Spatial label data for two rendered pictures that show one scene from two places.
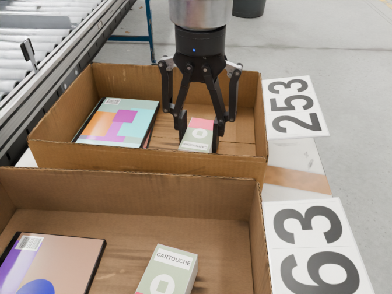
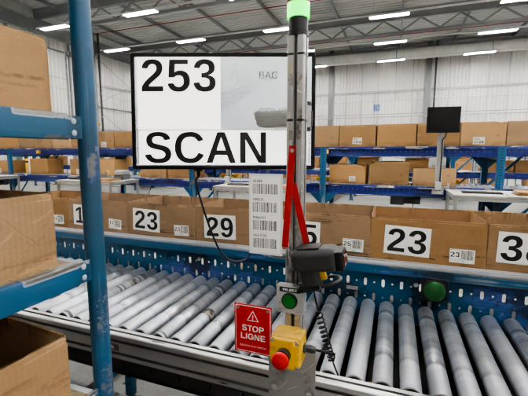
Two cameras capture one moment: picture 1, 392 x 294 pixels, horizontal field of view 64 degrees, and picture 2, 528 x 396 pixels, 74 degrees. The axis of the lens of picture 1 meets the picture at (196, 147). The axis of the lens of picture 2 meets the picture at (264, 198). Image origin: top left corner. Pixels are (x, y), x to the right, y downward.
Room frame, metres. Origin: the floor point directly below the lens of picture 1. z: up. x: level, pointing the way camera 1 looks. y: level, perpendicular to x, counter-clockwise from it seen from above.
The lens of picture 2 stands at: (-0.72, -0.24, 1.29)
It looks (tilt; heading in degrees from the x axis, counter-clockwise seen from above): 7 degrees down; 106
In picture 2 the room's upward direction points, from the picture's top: straight up
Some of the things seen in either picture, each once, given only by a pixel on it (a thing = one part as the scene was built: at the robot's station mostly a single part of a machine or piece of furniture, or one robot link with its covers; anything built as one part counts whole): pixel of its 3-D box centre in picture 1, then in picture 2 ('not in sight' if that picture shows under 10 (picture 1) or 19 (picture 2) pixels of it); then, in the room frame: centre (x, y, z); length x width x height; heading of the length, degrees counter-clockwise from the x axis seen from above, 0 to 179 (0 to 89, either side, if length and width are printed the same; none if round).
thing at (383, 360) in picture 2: not in sight; (384, 339); (-0.65, 0.83, 0.72); 0.52 x 0.05 x 0.05; 86
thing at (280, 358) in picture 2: not in sight; (281, 357); (-0.89, 0.47, 0.84); 0.04 x 0.04 x 0.04; 86
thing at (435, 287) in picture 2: not in sight; (434, 291); (-0.48, 1.05, 0.81); 0.07 x 0.01 x 0.07; 176
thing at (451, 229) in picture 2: not in sight; (422, 234); (-0.50, 1.27, 0.96); 0.39 x 0.29 x 0.17; 176
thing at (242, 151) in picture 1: (162, 122); not in sight; (0.50, 0.07, 0.80); 0.38 x 0.28 x 0.10; 84
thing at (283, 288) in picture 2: not in sight; (291, 298); (-0.89, 0.54, 0.95); 0.07 x 0.03 x 0.07; 176
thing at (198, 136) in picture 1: (199, 143); not in sight; (0.46, -0.01, 0.78); 0.10 x 0.06 x 0.05; 166
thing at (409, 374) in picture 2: not in sight; (407, 343); (-0.59, 0.82, 0.72); 0.52 x 0.05 x 0.05; 86
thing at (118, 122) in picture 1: (118, 125); not in sight; (0.52, 0.16, 0.78); 0.19 x 0.14 x 0.02; 172
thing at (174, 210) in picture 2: not in sight; (176, 215); (-1.67, 1.35, 0.96); 0.39 x 0.29 x 0.17; 176
